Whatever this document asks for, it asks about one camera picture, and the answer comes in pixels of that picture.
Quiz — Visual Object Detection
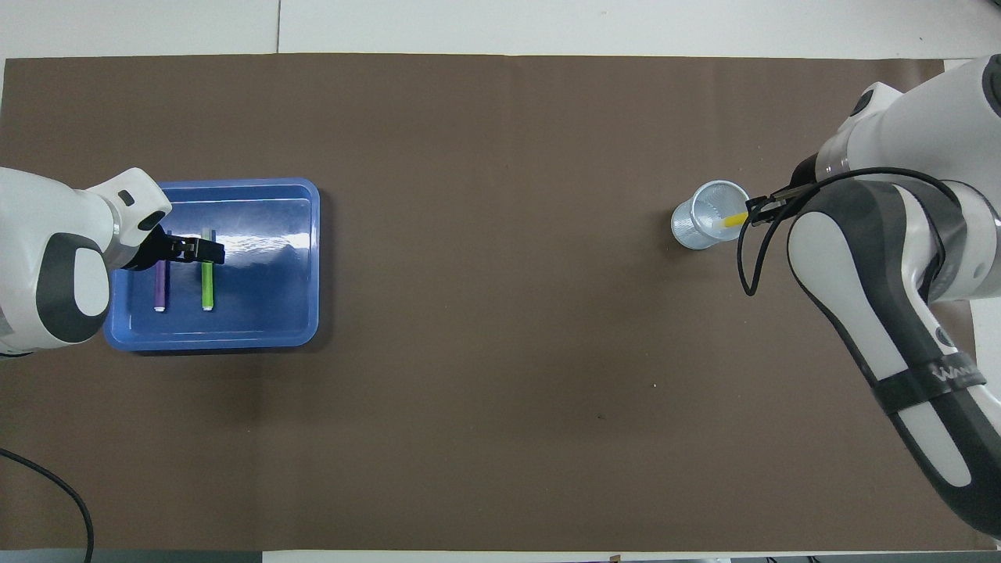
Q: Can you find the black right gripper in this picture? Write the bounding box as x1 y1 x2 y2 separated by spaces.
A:
748 154 819 227

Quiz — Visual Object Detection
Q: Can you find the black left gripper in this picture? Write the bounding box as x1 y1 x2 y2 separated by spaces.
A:
123 231 227 273

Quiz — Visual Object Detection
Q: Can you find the green pen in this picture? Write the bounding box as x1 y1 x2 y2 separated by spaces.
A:
201 228 217 312

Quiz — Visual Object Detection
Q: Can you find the purple pen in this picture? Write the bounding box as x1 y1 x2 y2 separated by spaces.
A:
153 231 171 314

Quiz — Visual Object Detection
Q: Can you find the blue plastic tray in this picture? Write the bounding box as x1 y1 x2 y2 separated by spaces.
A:
104 178 321 350

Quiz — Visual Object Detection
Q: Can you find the clear plastic cup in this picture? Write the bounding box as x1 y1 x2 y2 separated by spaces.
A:
671 181 752 250

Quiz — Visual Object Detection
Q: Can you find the brown table mat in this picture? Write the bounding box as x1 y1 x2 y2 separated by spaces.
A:
0 53 994 552

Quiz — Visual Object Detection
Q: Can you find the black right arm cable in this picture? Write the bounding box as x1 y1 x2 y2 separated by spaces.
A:
737 167 964 298

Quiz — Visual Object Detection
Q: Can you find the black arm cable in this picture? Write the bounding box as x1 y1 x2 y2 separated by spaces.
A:
0 447 95 563
737 167 964 298

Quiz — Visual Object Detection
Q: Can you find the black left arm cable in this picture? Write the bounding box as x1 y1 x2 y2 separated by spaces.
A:
0 447 95 563

